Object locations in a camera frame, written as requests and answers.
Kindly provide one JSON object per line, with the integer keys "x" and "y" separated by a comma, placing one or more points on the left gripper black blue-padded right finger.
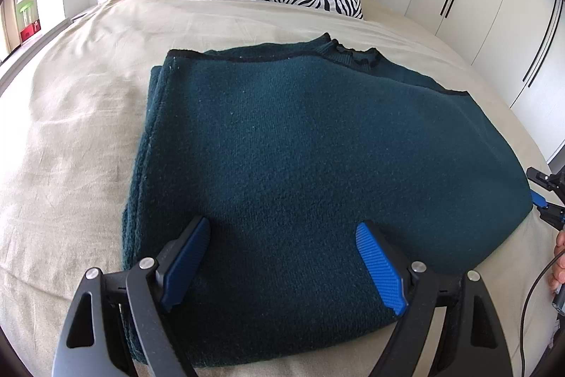
{"x": 388, "y": 267}

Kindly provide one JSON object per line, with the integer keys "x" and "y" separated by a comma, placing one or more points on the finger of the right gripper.
{"x": 550, "y": 213}
{"x": 554, "y": 182}

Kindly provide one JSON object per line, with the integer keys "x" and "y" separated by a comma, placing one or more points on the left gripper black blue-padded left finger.
{"x": 178, "y": 263}

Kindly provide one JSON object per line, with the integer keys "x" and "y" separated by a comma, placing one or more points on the dark teal knit sweater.
{"x": 285, "y": 149}

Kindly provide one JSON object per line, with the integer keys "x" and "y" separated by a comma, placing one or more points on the person's right hand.
{"x": 557, "y": 276}

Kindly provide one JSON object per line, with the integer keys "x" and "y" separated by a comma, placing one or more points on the beige bed sheet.
{"x": 71, "y": 121}

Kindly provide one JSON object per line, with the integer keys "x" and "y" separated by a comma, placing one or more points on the white wardrobe with black handles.
{"x": 517, "y": 46}

